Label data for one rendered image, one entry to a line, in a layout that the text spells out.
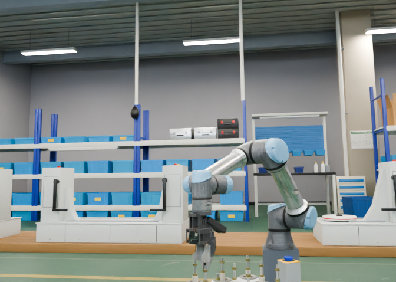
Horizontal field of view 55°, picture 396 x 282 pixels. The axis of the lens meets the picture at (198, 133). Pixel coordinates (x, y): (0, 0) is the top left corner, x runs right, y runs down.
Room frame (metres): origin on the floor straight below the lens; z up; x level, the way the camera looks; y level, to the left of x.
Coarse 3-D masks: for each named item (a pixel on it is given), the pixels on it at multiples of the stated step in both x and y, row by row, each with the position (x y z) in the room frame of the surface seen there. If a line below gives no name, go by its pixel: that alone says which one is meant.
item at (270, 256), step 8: (264, 248) 2.04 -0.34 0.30; (296, 248) 2.03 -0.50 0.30; (264, 256) 2.00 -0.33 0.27; (272, 256) 1.99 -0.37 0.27; (280, 256) 1.98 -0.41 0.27; (296, 256) 1.97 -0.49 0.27; (264, 264) 2.00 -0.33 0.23; (272, 264) 1.99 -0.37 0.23; (264, 272) 2.00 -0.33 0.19; (272, 272) 1.99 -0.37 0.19; (272, 280) 1.99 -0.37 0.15
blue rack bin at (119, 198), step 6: (114, 192) 6.44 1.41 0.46; (120, 192) 6.42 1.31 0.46; (126, 192) 6.40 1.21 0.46; (132, 192) 6.39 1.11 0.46; (114, 198) 6.44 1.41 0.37; (120, 198) 6.43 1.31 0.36; (126, 198) 6.41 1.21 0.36; (132, 198) 6.40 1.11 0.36; (114, 204) 6.45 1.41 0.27; (120, 204) 6.43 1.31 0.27; (126, 204) 6.42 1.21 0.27; (132, 204) 6.40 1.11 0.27
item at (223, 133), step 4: (236, 128) 6.16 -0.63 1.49; (220, 132) 6.19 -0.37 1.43; (224, 132) 6.18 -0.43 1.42; (228, 132) 6.17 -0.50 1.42; (232, 132) 6.16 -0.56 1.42; (236, 132) 6.16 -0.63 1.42; (220, 136) 6.19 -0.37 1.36; (224, 136) 6.18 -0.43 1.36; (228, 136) 6.17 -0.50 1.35; (232, 136) 6.17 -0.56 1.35; (236, 136) 6.16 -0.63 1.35
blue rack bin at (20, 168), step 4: (16, 164) 6.68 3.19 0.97; (20, 164) 6.67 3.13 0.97; (24, 164) 6.66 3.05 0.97; (28, 164) 6.65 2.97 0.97; (32, 164) 6.64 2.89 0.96; (40, 164) 6.84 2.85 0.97; (16, 168) 6.68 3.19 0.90; (20, 168) 6.67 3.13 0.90; (24, 168) 6.66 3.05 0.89; (28, 168) 6.65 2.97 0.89; (32, 168) 6.64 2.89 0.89; (40, 168) 6.86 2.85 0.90; (16, 172) 6.69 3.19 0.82; (20, 172) 6.68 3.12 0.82; (24, 172) 6.67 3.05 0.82; (28, 172) 6.65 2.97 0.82; (40, 172) 6.87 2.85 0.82
